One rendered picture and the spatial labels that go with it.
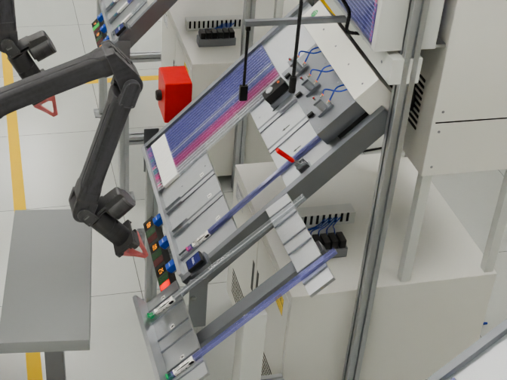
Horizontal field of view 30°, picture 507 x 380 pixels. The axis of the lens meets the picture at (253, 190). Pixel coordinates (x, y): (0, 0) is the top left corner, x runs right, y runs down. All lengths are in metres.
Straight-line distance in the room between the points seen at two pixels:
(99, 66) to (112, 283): 1.58
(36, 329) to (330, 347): 0.88
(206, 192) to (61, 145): 1.86
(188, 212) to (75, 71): 0.68
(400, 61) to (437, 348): 1.09
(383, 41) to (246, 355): 0.86
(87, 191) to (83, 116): 2.32
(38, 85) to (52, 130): 2.37
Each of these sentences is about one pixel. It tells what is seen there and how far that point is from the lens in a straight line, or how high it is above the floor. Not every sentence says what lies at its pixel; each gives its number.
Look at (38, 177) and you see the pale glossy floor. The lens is 4.29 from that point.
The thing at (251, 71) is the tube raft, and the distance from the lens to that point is 2.94.
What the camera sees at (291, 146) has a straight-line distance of 2.59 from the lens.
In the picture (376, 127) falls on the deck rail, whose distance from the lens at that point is 2.45.
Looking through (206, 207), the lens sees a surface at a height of 0.81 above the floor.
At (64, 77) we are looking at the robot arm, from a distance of 2.25.
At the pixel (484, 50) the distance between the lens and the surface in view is 2.46.
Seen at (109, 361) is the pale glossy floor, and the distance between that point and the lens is 3.38.
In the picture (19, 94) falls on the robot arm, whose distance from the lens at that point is 2.26.
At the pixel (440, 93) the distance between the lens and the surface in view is 2.47.
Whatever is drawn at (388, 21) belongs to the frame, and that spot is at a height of 1.47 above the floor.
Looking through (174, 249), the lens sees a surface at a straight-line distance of 2.66.
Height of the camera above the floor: 2.38
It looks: 34 degrees down
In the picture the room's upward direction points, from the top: 5 degrees clockwise
